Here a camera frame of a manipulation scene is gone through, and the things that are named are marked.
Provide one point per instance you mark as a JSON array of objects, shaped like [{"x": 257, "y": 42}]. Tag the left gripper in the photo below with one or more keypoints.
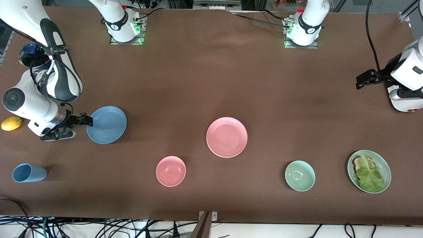
[{"x": 380, "y": 75}]

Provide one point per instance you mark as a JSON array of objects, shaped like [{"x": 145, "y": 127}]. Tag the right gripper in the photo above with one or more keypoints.
[{"x": 71, "y": 119}]

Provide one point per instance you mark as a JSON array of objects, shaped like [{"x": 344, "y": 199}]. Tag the blue plate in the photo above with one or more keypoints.
[{"x": 107, "y": 127}]

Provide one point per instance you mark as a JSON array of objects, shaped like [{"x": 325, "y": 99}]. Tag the pink plate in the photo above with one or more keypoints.
[{"x": 226, "y": 137}]

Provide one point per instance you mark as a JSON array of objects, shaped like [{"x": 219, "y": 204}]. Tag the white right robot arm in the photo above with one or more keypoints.
[{"x": 23, "y": 99}]

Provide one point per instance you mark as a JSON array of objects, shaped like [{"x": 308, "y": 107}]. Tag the white rounded box device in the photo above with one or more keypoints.
[{"x": 406, "y": 105}]

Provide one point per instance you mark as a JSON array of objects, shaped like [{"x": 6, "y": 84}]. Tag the yellow lemon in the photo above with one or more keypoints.
[{"x": 11, "y": 123}]

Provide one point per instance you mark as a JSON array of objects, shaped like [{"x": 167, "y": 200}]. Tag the light blue cup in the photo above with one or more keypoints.
[{"x": 29, "y": 173}]

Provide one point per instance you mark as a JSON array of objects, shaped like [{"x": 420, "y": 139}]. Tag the dark blue metal-rimmed cup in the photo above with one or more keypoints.
[{"x": 28, "y": 61}]

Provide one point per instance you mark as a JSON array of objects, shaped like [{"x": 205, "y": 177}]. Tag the toast bread slice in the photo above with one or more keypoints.
[{"x": 357, "y": 161}]

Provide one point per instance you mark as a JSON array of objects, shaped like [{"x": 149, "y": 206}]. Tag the green plate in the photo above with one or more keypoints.
[{"x": 385, "y": 168}]

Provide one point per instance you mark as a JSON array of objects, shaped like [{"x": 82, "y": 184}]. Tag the green lettuce leaf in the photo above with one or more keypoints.
[{"x": 370, "y": 178}]

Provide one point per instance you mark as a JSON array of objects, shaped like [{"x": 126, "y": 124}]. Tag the pink bowl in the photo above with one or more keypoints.
[{"x": 171, "y": 171}]

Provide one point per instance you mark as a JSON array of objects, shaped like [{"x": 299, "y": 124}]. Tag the green bowl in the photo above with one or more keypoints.
[{"x": 300, "y": 176}]

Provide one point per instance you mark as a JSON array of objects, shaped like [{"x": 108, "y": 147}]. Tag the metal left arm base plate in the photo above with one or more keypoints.
[{"x": 314, "y": 45}]

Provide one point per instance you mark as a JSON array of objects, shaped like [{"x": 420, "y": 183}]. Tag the aluminium frame corner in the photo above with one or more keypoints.
[{"x": 404, "y": 16}]

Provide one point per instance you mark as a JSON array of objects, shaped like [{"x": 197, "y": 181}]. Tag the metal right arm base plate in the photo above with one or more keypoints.
[{"x": 114, "y": 41}]

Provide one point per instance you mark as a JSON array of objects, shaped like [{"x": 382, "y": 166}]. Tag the dark camera post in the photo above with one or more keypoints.
[{"x": 202, "y": 228}]

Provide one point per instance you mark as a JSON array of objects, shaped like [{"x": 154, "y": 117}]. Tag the small metal bracket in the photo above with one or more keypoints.
[{"x": 214, "y": 215}]

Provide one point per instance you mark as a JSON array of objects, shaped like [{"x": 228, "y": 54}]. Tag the silver aluminium rail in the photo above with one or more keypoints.
[{"x": 216, "y": 5}]

